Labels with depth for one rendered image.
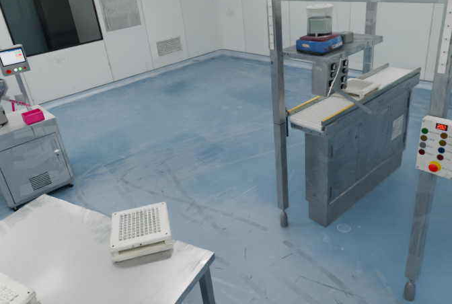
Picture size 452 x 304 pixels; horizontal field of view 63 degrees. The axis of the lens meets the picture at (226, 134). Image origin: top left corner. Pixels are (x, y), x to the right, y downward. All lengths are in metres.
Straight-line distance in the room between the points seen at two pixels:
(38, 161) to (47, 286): 2.27
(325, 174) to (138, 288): 1.62
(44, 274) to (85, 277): 0.18
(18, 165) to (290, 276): 2.52
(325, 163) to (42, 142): 2.52
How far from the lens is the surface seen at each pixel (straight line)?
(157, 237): 1.57
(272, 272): 2.65
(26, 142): 3.75
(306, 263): 2.71
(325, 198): 2.80
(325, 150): 2.59
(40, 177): 3.88
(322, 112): 2.57
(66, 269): 1.70
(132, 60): 7.15
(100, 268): 1.64
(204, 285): 1.63
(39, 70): 6.59
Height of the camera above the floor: 1.92
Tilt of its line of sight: 26 degrees down
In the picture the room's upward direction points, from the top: 7 degrees counter-clockwise
